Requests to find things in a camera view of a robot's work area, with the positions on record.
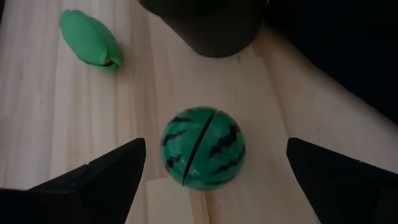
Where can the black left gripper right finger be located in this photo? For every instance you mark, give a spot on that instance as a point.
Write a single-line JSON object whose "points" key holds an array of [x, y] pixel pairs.
{"points": [[326, 177]]}

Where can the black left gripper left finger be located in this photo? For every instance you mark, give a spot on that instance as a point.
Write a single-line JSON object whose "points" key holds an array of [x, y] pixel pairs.
{"points": [[115, 177]]}

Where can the dark green toy watermelon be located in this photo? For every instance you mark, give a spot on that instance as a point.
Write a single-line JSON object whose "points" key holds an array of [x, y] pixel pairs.
{"points": [[217, 149]]}

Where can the green toy corn cob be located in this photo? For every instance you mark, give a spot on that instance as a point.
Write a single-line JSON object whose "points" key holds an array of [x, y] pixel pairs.
{"points": [[87, 40]]}

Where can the black cloth mat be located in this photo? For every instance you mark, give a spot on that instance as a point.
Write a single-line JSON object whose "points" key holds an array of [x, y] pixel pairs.
{"points": [[342, 46]]}

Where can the green plant in black pot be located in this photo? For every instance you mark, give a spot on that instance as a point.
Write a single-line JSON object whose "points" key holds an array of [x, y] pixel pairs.
{"points": [[211, 28]]}

